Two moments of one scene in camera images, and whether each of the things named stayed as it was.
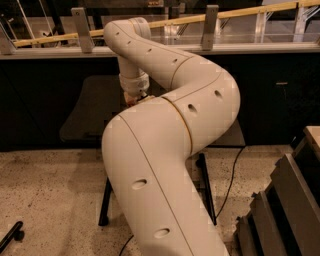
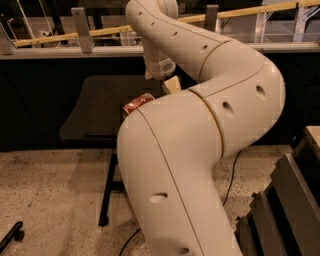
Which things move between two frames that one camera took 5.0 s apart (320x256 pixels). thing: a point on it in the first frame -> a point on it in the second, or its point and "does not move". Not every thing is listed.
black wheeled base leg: x=16 y=233 does not move
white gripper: x=134 y=84 -> x=162 y=69
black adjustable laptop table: x=92 y=101 does not move
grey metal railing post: x=210 y=23 does not move
